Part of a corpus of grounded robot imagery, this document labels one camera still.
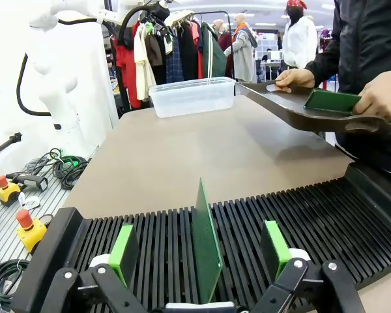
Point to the green jacket white stripes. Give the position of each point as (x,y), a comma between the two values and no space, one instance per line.
(215,55)

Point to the plaid dark blue garment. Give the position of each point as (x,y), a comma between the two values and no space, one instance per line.
(174,65)

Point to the white tag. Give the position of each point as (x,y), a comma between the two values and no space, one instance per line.
(31,202)

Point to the black metal clothes rack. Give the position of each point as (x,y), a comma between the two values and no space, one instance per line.
(215,12)

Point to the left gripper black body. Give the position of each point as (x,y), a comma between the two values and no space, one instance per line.
(159,12)

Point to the black stand pole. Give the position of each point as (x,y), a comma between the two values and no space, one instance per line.
(3,146)

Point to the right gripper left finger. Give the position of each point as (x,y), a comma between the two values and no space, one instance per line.
(128,254)

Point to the gray slotted metal plate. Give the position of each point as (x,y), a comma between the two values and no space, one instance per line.
(57,199)

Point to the red hanging garment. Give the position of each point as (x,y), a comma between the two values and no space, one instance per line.
(127,75)

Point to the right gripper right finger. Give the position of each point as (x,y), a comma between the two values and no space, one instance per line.
(270,251)

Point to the black handheld scanner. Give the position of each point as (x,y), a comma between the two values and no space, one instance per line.
(31,181)

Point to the person's left hand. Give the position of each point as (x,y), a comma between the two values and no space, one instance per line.
(381,94)

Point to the mannequin in maroon top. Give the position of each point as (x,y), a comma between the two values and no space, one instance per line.
(224,40)

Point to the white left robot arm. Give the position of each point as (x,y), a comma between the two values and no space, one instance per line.
(62,98)

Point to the brown hanging garment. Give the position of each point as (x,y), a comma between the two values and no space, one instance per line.
(154,49)

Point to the yellow emergency stop button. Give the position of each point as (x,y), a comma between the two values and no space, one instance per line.
(31,231)
(8,192)

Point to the person's torso black jacket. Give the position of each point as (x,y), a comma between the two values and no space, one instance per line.
(371,39)

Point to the person's right hand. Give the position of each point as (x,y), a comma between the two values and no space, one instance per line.
(296,80)

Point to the mannequin with orange scarf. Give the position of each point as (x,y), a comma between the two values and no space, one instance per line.
(244,55)

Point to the cream hanging shirt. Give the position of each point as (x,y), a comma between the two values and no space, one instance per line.
(143,71)

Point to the green PCB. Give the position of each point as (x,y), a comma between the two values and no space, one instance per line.
(205,244)
(329,101)

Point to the black hanging garment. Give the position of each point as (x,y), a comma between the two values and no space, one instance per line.
(188,55)

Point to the figure with red headscarf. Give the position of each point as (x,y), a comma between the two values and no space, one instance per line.
(298,39)

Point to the person's right forearm black sleeve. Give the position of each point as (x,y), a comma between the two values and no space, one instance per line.
(327,63)

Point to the black slotted PCB rack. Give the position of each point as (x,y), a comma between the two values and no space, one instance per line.
(312,212)

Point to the black tray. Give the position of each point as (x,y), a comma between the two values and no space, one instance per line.
(280,101)

